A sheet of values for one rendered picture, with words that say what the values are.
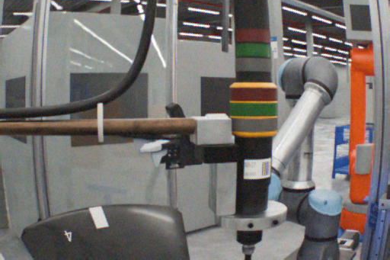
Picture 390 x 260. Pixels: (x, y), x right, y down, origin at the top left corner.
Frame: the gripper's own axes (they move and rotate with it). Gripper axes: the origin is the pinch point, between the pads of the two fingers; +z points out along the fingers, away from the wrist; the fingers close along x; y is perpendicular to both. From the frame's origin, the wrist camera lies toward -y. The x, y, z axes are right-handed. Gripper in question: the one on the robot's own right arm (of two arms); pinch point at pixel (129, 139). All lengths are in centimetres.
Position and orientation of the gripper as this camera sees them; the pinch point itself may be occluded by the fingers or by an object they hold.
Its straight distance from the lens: 103.7
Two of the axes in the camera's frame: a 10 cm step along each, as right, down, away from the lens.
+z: -9.0, 0.3, -4.4
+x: -4.4, -1.8, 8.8
